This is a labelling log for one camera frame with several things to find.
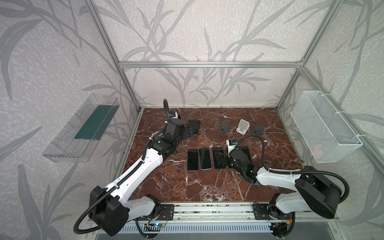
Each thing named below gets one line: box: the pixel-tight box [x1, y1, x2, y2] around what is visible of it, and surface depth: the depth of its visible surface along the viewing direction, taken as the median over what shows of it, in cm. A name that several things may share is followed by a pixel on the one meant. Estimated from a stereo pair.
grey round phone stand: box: [218, 121, 230, 134], surface depth 107 cm
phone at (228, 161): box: [223, 155, 234, 168], surface depth 78 cm
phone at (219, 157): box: [212, 146, 226, 169], surface depth 79 cm
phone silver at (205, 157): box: [199, 147, 212, 169], surface depth 93 cm
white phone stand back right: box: [236, 119, 250, 136], surface depth 105 cm
